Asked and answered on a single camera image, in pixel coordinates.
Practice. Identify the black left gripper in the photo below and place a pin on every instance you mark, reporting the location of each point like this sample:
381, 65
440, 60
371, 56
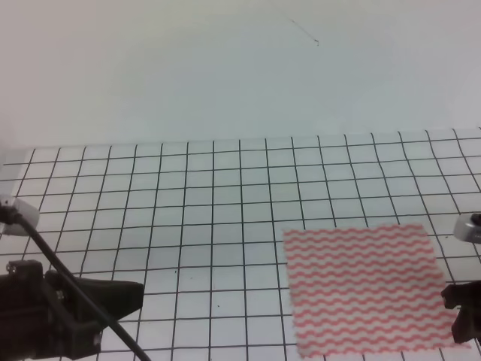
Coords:
35, 324

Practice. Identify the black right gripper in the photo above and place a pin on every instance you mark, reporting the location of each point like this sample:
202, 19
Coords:
466, 326

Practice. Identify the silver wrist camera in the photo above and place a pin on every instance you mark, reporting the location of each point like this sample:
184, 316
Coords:
468, 228
18, 217

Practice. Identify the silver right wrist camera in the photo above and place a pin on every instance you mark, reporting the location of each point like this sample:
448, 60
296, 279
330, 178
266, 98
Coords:
468, 228

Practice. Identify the pink wavy striped towel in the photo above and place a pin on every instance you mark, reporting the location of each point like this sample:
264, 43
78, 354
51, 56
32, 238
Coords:
366, 290

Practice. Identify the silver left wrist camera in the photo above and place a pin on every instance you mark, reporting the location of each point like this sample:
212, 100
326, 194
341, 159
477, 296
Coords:
18, 217

